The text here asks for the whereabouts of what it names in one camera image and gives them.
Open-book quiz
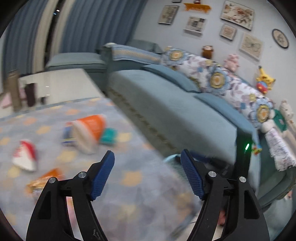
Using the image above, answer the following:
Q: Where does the butterfly framed picture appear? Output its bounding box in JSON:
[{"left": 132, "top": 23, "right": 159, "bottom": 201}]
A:
[{"left": 239, "top": 33, "right": 264, "bottom": 61}]

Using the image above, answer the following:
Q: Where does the blue pillow right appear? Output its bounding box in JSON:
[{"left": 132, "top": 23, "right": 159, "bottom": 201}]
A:
[{"left": 193, "top": 93, "right": 259, "bottom": 145}]

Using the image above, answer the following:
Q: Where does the patterned grey tablecloth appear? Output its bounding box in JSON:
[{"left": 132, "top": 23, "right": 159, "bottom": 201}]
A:
[{"left": 1, "top": 98, "right": 201, "bottom": 240}]

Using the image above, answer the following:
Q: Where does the yellow pikachu plush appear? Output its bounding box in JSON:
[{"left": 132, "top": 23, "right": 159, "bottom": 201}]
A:
[{"left": 256, "top": 66, "right": 276, "bottom": 95}]

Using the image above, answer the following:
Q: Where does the orange white paper cup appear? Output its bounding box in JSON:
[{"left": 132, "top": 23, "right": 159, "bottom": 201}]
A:
[{"left": 70, "top": 114, "right": 106, "bottom": 155}]

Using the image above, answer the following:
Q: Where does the round framed picture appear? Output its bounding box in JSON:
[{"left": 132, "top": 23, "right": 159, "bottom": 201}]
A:
[{"left": 272, "top": 29, "right": 289, "bottom": 49}]

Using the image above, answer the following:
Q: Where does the floral large framed picture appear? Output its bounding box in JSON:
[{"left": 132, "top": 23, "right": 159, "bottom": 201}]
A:
[{"left": 220, "top": 1, "right": 255, "bottom": 31}]

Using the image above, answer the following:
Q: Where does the floral back cushion right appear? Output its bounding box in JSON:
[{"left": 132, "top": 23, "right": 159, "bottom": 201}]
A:
[{"left": 205, "top": 64, "right": 274, "bottom": 129}]

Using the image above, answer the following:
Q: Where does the floral cushion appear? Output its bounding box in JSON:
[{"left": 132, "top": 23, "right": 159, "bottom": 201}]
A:
[
  {"left": 205, "top": 64, "right": 274, "bottom": 129},
  {"left": 161, "top": 46, "right": 222, "bottom": 92}
]

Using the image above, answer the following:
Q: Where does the blue curtain left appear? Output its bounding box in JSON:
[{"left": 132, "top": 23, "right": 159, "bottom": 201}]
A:
[{"left": 3, "top": 0, "right": 48, "bottom": 78}]

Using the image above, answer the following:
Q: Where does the orange wall shelf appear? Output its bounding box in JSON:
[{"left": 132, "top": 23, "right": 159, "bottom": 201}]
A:
[{"left": 184, "top": 3, "right": 212, "bottom": 13}]

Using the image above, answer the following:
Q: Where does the blue tiger card box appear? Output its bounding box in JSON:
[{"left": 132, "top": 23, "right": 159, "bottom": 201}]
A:
[{"left": 62, "top": 122, "right": 75, "bottom": 146}]

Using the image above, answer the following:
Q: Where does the colourful rubik cube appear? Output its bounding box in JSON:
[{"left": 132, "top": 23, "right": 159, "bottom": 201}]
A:
[{"left": 252, "top": 144, "right": 262, "bottom": 155}]

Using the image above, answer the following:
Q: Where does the blue curtain right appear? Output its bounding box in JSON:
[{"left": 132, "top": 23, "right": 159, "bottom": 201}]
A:
[{"left": 59, "top": 0, "right": 147, "bottom": 53}]

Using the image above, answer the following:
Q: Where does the blue pillow left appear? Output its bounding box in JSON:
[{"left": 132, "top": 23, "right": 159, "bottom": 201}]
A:
[{"left": 140, "top": 64, "right": 201, "bottom": 93}]

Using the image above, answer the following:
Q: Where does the white lace cloth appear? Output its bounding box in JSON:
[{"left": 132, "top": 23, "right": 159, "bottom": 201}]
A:
[{"left": 265, "top": 128, "right": 295, "bottom": 171}]

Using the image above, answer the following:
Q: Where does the orange snack wrapper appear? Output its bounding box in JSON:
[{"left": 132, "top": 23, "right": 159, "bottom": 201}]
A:
[{"left": 25, "top": 168, "right": 64, "bottom": 198}]

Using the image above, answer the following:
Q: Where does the newspaper print canvas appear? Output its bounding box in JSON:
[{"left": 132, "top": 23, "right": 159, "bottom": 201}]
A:
[{"left": 184, "top": 16, "right": 206, "bottom": 34}]

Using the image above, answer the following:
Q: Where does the dark brown cup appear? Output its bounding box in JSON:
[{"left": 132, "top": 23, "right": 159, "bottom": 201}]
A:
[{"left": 24, "top": 83, "right": 36, "bottom": 108}]

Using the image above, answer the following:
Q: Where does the person's left hand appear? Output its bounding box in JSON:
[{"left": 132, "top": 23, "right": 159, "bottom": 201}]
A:
[{"left": 217, "top": 210, "right": 226, "bottom": 226}]

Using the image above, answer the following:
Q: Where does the bronze thermos flask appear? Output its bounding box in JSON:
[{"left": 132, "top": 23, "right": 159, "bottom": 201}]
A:
[{"left": 7, "top": 70, "right": 22, "bottom": 112}]

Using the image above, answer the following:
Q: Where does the tall framed picture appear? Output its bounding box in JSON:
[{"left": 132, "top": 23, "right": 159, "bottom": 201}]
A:
[{"left": 158, "top": 5, "right": 179, "bottom": 25}]

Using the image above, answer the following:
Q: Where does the brown monkey plush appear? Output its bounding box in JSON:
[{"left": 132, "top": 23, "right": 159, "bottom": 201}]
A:
[{"left": 202, "top": 45, "right": 214, "bottom": 59}]

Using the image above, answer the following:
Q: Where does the pink pig plush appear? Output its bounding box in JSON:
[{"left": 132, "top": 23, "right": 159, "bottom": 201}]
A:
[{"left": 223, "top": 54, "right": 239, "bottom": 72}]

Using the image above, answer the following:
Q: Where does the white teddy bear plush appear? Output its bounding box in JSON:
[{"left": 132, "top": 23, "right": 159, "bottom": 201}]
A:
[{"left": 260, "top": 99, "right": 296, "bottom": 144}]

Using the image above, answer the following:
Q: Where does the striped armrest cover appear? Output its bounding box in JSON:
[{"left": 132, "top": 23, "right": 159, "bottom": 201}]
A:
[{"left": 110, "top": 44, "right": 161, "bottom": 64}]

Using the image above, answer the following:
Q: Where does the floral back cushion left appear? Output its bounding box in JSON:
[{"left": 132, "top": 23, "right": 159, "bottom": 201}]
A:
[{"left": 161, "top": 46, "right": 222, "bottom": 92}]

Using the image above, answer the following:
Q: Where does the blue pillow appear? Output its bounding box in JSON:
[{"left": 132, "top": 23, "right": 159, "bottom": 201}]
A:
[
  {"left": 140, "top": 64, "right": 201, "bottom": 93},
  {"left": 193, "top": 93, "right": 259, "bottom": 145}
]

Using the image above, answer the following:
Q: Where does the blue curtain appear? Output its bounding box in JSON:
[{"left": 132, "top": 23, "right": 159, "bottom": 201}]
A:
[
  {"left": 3, "top": 0, "right": 48, "bottom": 78},
  {"left": 59, "top": 0, "right": 147, "bottom": 53}
]

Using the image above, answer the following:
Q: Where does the teal packet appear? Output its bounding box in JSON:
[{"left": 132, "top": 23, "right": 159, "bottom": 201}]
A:
[{"left": 99, "top": 128, "right": 117, "bottom": 146}]

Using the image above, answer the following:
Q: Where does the red white paper cup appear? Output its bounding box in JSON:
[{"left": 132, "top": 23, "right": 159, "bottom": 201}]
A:
[{"left": 12, "top": 140, "right": 37, "bottom": 172}]

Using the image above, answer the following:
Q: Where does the teal fabric sofa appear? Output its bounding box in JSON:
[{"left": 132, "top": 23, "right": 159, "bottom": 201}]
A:
[{"left": 45, "top": 43, "right": 295, "bottom": 209}]

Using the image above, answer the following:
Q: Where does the crown framed picture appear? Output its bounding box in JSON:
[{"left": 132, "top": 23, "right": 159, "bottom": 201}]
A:
[{"left": 219, "top": 24, "right": 237, "bottom": 41}]

